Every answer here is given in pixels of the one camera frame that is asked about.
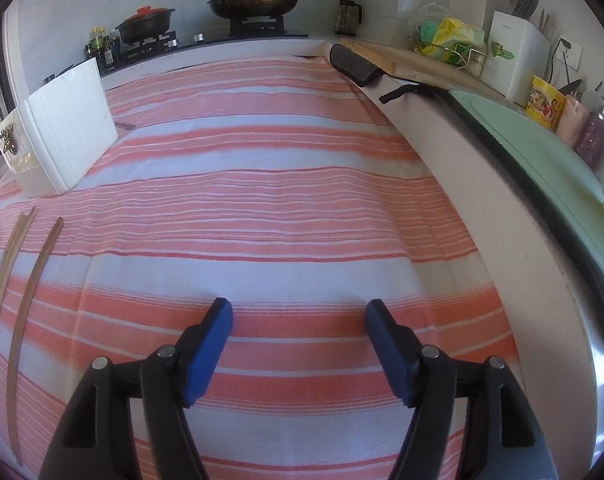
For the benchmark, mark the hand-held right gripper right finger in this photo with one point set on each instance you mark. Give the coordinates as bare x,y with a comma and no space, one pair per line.
389,355

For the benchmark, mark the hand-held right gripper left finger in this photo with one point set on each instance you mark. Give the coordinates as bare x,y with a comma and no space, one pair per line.
209,355

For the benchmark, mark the cream utensil holder gold emblem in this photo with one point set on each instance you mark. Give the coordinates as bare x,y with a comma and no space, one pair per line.
66,125

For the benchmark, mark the striped orange white tablecloth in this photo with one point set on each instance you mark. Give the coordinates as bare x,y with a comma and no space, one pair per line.
282,210

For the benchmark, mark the green silicone mat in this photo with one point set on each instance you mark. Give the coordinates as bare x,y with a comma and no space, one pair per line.
532,160

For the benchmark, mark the black oven mitt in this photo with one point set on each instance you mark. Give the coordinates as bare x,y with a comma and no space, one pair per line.
354,65

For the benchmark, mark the yellow printed mug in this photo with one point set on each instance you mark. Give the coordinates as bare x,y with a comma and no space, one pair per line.
544,105

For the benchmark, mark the wooden cutting board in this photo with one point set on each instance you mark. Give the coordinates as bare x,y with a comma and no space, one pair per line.
397,57

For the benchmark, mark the dark sauce bottle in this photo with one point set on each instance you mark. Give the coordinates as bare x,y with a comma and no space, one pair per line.
112,47

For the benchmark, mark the white knife holder box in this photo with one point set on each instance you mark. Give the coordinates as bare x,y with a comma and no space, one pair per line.
514,55

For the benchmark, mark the condiment bottles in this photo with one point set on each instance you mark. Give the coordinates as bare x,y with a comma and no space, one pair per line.
97,45

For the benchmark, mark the black gas stove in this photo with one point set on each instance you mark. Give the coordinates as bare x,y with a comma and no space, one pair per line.
252,25

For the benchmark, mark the black pot red lid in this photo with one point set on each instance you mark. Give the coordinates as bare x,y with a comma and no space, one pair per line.
146,22

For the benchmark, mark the glass french press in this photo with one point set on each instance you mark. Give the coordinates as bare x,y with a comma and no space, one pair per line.
346,15

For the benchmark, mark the dark kitchen utensil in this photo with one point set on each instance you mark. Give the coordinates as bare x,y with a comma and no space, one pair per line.
526,2

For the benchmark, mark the white wall socket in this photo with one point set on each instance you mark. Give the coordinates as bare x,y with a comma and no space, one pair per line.
569,52

